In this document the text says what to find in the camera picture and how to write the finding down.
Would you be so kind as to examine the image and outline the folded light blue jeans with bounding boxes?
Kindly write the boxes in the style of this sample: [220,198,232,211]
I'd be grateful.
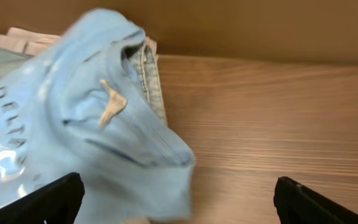
[0,38,168,124]

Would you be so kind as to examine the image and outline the folded white garment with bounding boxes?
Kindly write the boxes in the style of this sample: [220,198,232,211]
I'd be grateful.
[0,27,61,56]

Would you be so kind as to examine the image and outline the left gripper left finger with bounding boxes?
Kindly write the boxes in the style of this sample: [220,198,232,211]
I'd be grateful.
[0,172,85,224]

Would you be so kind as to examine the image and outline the light blue printed t-shirt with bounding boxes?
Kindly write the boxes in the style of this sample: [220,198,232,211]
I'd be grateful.
[0,9,195,223]

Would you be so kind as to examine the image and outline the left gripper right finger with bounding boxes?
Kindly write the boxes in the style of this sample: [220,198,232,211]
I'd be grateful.
[273,177,358,224]

